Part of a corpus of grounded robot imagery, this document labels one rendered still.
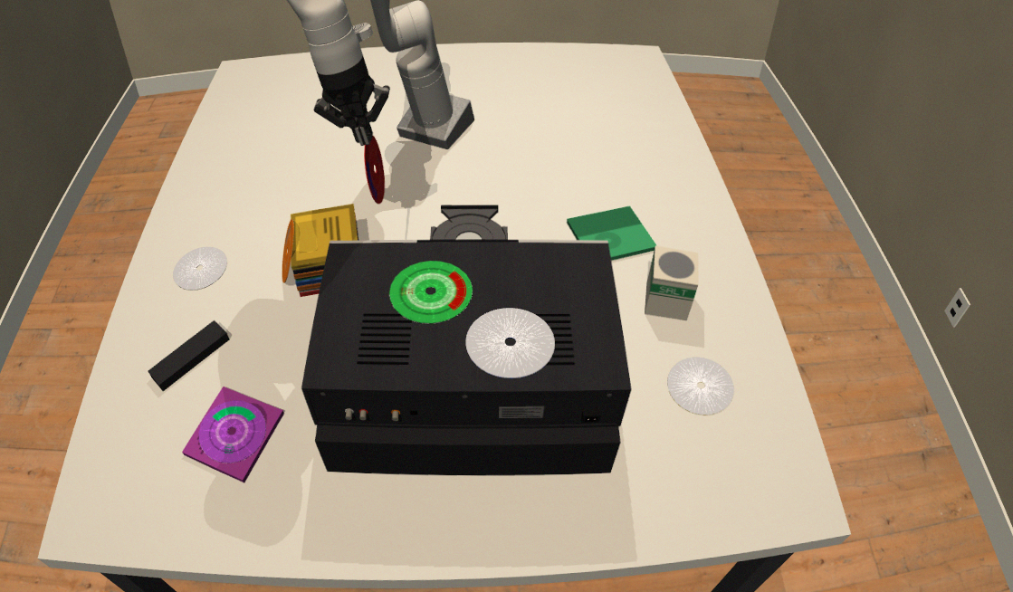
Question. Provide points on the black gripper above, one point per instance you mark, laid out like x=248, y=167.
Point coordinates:
x=351, y=100

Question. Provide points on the green cd with red label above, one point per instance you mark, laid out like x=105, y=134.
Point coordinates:
x=453, y=292

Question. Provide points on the silver cd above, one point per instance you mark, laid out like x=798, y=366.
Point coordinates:
x=485, y=343
x=188, y=277
x=682, y=384

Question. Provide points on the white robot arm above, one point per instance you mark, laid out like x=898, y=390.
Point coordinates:
x=334, y=47

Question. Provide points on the beige salt container with green label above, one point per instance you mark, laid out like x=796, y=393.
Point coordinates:
x=671, y=292

